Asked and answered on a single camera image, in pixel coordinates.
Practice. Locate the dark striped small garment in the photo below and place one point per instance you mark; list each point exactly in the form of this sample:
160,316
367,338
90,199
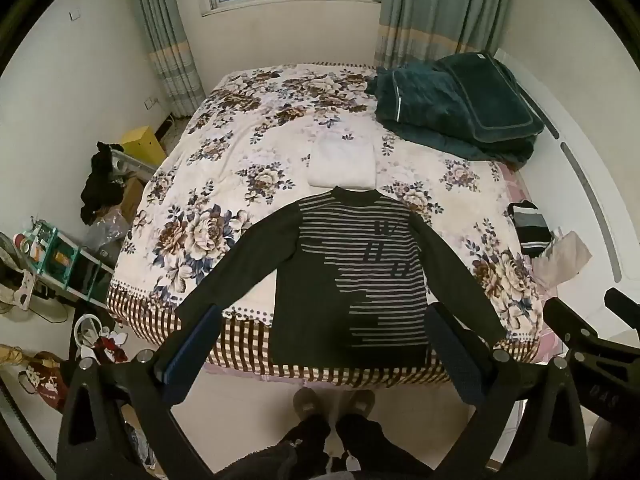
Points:
530,225

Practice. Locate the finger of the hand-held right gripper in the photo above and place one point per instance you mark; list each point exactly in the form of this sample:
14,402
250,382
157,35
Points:
570,320
622,302

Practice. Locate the floral bed blanket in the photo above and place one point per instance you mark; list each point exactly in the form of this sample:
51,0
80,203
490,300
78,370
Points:
225,160

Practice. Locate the clear plastic bag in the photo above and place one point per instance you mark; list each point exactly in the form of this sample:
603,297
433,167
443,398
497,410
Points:
107,232

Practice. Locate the dark striped sweater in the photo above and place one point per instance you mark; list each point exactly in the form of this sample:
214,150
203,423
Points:
320,310

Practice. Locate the wall socket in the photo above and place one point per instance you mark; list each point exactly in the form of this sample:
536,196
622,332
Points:
151,103

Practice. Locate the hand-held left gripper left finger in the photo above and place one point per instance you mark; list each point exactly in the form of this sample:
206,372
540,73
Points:
192,355

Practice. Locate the white slipper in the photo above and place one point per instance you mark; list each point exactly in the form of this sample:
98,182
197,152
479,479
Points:
89,332

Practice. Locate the beige cloth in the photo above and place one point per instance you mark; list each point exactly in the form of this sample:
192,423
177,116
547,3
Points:
567,257

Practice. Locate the person's right leg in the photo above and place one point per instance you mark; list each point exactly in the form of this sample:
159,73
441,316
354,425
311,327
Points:
370,442

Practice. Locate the cardboard box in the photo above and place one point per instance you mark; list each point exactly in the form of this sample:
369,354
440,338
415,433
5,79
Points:
134,197

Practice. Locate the red patterned bag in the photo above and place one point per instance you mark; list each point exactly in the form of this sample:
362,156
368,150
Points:
45,382

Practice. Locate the teal storage rack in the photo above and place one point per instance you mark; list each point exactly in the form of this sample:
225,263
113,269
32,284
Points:
60,260

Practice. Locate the black clothes pile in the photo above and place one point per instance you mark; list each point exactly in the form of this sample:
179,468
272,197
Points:
100,185

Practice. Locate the beige fuzzy slipper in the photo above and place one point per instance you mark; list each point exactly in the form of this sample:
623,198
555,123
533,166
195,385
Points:
310,402
360,400

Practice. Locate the dark green quilt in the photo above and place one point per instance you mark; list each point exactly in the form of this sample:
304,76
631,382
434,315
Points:
450,105

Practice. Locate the wall switch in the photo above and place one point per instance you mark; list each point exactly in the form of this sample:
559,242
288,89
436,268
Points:
75,15

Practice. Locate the white floor fan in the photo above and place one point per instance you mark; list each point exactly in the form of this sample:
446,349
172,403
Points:
20,285

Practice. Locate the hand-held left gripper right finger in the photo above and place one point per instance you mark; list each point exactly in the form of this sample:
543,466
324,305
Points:
452,360

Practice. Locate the grey metal frame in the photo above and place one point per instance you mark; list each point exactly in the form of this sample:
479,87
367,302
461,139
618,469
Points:
131,162

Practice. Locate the white folded cloth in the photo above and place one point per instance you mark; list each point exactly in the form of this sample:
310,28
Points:
342,160

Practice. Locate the yellow box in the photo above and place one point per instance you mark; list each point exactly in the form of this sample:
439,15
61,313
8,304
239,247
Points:
144,144

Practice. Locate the white headboard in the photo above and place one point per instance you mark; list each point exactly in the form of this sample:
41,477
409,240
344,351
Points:
580,130

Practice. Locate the person's right forearm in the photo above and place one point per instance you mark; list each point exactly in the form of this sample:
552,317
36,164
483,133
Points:
602,440

